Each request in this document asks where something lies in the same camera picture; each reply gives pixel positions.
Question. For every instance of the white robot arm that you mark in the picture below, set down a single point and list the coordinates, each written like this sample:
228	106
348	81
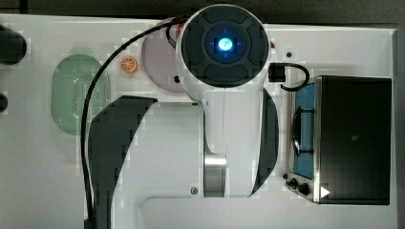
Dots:
222	59

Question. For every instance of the grey round plate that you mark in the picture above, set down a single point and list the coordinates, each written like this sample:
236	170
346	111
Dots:
158	60

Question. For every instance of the orange slice toy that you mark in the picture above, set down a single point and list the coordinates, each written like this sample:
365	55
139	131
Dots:
129	64

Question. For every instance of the green perforated colander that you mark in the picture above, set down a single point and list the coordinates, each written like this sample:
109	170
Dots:
72	79

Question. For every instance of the black toaster oven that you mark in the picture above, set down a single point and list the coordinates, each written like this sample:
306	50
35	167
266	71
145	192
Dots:
340	140

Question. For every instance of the short black cylinder cup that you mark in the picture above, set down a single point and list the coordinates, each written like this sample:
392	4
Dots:
3	103

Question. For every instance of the tall black cylinder cup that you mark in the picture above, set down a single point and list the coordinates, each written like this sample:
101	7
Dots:
13	46

